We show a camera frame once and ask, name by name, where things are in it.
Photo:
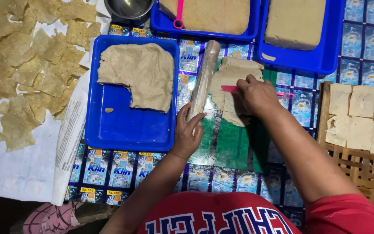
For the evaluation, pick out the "person's right hand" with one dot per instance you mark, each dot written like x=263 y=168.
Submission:
x=260 y=96

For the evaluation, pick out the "person's left hand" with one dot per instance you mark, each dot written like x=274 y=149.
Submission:
x=183 y=139

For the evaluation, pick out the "pink plastic knife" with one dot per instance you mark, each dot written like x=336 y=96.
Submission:
x=179 y=13
x=229 y=88

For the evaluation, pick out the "plastic-wrapped rolling pin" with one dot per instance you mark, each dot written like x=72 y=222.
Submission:
x=205 y=74

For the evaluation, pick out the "rolled dough sheet being cut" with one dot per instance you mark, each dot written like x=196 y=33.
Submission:
x=229 y=73

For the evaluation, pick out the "small dough smear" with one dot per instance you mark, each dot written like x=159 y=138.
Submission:
x=268 y=57

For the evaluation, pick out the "green plastic work sheet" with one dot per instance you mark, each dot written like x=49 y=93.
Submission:
x=232 y=143

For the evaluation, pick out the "blue plastic tray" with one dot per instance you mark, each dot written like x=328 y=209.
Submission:
x=125 y=130
x=304 y=61
x=161 y=24

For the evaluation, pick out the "blue sachet-print plastic mat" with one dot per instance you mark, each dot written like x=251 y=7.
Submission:
x=122 y=170

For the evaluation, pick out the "flat beige dough sheet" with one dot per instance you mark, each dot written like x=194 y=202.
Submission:
x=141 y=74

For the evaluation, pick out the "small dough crumb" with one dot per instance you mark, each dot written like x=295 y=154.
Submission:
x=109 y=110

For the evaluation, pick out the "smooth beige dough block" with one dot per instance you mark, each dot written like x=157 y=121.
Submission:
x=294 y=22

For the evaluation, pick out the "person's red shirt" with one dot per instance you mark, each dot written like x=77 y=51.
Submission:
x=222 y=211

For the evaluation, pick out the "coarse brown dough block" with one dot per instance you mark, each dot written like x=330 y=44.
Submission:
x=213 y=14

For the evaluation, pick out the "rows of cut dough squares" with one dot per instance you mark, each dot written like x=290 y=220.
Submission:
x=359 y=130

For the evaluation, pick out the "folded newspaper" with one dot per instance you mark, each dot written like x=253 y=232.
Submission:
x=71 y=130

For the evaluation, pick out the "woven bamboo tray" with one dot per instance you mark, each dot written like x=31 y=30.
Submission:
x=362 y=169

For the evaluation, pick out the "metal bowl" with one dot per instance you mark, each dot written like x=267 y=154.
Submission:
x=128 y=8

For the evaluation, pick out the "person's pink patterned trousers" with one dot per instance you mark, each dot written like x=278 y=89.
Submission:
x=50 y=219

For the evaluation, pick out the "white paper sheet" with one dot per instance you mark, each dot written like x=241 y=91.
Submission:
x=18 y=169

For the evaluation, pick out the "heap of dried cracker pieces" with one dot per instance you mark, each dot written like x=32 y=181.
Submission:
x=15 y=48

